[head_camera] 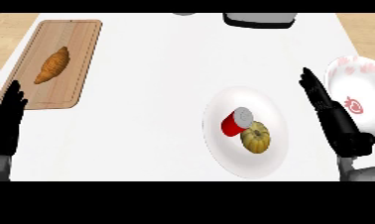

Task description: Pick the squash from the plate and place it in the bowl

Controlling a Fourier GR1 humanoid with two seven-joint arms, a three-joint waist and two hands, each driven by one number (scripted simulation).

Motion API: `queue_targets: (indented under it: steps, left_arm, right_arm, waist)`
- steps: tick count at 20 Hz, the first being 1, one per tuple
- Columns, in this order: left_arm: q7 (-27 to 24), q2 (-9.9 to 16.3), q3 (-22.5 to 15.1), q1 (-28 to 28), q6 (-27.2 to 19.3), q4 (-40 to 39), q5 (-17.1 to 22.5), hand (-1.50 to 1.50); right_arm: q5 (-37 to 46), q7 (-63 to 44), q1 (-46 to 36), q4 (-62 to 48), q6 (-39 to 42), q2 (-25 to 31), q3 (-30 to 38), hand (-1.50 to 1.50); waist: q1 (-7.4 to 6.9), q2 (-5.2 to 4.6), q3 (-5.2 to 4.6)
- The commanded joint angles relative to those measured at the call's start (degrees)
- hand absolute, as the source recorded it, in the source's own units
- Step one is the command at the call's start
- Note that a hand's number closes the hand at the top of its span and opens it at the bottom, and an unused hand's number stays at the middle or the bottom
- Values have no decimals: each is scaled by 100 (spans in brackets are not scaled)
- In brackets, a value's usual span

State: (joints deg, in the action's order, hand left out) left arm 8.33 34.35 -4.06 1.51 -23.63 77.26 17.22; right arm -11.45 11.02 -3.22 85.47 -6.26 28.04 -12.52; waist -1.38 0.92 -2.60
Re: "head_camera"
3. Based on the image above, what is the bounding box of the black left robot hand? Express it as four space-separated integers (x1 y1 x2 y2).
0 79 29 157

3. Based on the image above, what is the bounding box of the red can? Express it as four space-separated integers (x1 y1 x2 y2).
220 106 257 138

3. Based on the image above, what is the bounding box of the golden brown croissant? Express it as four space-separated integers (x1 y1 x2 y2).
32 46 72 85

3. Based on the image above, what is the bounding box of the yellow ribbed squash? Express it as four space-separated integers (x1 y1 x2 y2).
239 120 273 155

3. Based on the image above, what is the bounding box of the wooden cutting board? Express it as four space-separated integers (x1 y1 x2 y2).
0 19 103 111

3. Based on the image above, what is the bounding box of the white plate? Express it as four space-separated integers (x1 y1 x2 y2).
201 86 289 180

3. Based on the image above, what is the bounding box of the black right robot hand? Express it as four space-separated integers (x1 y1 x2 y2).
296 66 375 160

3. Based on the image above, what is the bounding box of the grey and black appliance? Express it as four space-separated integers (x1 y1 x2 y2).
223 12 298 30

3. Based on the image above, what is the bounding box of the white bowl with strawberry print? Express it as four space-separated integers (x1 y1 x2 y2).
323 55 375 135

